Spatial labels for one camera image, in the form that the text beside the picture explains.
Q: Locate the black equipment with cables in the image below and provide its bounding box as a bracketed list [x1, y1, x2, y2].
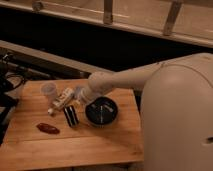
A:
[0, 53, 25, 144]

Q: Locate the black bowl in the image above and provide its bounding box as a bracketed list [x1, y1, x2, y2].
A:
[85, 97, 118, 126]

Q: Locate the clear plastic cup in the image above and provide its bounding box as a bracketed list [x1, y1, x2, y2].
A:
[40, 82, 57, 103]

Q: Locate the blue sponge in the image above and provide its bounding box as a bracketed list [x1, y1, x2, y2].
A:
[74, 86, 83, 100]

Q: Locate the red chili pepper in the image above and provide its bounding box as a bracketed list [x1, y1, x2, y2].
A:
[36, 123, 60, 134]

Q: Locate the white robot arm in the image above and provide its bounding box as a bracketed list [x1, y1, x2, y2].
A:
[77, 53, 213, 171]

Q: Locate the metal shelf rail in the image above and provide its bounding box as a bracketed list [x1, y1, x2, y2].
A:
[0, 40, 112, 78]

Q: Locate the white tube bottle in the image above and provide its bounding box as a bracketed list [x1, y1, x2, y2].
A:
[48, 88, 74, 115]

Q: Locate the black white striped eraser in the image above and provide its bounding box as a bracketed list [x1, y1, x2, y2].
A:
[63, 105, 79, 127]

